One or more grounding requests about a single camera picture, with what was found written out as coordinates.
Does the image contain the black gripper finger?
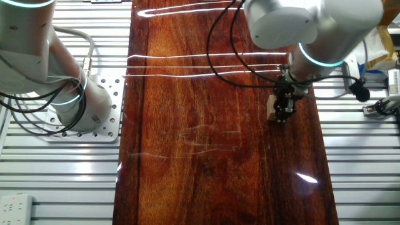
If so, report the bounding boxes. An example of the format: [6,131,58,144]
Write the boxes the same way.
[272,106,298,124]
[274,98,297,111]

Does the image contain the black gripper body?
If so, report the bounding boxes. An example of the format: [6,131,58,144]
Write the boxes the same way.
[274,77,304,101]

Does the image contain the small tan wooden block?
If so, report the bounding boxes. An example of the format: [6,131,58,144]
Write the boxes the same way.
[266,94,278,121]

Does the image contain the glossy reddish wooden board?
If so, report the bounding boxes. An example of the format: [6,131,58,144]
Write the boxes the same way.
[112,0,340,225]

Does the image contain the blue packet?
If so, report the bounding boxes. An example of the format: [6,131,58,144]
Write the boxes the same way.
[358,62,389,79]

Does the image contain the black metal clamp tool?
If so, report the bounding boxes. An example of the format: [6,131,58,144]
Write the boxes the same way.
[374,99,400,126]

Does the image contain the white paper bag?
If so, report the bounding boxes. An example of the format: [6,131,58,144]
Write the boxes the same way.
[361,29,389,64]

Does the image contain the white power strip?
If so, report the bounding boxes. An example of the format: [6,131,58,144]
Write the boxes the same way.
[0,193,34,225]

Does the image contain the thin black cable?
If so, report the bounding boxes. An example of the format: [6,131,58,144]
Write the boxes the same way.
[205,0,279,89]
[229,0,363,86]

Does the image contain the black camera cable plug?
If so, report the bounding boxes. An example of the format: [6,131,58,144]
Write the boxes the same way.
[348,79,371,103]

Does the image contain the small metal mounting bracket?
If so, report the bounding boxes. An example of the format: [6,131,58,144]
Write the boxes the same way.
[362,104,381,118]

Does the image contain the small silver camera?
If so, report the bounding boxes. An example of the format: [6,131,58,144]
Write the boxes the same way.
[376,95,400,110]

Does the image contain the perforated silver base plate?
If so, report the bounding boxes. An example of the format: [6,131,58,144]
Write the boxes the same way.
[42,74,126,144]

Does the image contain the coiled black cables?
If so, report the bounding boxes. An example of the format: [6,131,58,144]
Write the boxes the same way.
[0,77,88,138]

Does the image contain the thick grey base cable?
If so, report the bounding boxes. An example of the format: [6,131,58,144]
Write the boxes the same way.
[52,26,95,78]

